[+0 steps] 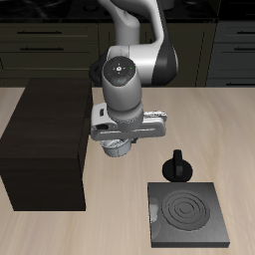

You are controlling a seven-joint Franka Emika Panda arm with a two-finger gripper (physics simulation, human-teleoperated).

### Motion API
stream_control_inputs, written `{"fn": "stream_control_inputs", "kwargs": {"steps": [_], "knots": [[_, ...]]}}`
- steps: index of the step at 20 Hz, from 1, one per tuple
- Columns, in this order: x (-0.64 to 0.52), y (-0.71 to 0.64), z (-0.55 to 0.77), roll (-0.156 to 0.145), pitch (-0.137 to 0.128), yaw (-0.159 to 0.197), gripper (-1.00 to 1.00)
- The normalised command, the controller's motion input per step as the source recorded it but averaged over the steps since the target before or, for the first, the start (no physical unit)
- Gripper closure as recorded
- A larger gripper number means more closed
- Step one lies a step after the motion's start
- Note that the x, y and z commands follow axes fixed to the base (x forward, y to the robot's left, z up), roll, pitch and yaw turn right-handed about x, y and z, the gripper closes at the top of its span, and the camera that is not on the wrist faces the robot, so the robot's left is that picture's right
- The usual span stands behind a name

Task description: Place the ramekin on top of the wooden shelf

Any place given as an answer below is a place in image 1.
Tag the round black knob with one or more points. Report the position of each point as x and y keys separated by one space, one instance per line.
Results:
x=177 y=169

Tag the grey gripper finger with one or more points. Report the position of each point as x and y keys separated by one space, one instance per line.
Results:
x=133 y=140

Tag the white fluted ramekin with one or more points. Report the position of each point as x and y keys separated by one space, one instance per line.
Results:
x=115 y=149

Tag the dark grey stove plate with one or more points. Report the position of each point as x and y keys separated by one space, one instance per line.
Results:
x=186 y=214

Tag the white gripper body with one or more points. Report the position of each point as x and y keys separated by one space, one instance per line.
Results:
x=146 y=127

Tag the dark olive kitchen cupboard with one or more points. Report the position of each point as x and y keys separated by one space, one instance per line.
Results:
x=50 y=53

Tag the dark grey kitchen cupboard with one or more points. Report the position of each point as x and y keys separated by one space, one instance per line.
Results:
x=232 y=53

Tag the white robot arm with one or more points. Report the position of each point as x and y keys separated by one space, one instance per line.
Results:
x=146 y=59

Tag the dark wooden cabinet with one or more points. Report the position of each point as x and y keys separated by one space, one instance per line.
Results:
x=46 y=142

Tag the black kitchen countertop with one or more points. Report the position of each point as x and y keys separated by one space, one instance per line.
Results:
x=50 y=10

